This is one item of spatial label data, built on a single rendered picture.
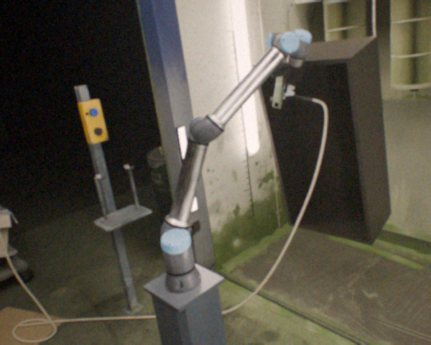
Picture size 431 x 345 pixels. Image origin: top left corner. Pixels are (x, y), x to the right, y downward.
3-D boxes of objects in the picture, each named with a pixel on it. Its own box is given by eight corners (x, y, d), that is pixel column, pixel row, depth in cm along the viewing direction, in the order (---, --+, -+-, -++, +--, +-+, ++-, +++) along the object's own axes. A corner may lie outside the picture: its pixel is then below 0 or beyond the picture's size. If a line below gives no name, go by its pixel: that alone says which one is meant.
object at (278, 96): (313, 108, 213) (271, 99, 214) (310, 116, 216) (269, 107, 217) (314, 63, 248) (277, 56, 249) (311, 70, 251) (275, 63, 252)
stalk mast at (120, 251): (134, 305, 304) (82, 85, 252) (138, 307, 300) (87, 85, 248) (127, 309, 300) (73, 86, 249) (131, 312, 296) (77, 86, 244)
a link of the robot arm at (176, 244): (166, 277, 199) (160, 245, 193) (164, 259, 215) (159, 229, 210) (197, 269, 201) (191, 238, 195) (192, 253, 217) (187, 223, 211)
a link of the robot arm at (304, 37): (290, 27, 201) (309, 27, 203) (285, 50, 210) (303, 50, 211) (296, 36, 194) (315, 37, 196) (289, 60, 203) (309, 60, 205)
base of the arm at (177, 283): (180, 298, 198) (177, 280, 194) (158, 284, 211) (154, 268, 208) (208, 279, 209) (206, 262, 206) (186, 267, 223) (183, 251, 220)
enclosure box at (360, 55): (311, 198, 314) (282, 45, 260) (391, 213, 275) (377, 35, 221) (289, 225, 293) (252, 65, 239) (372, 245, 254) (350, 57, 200)
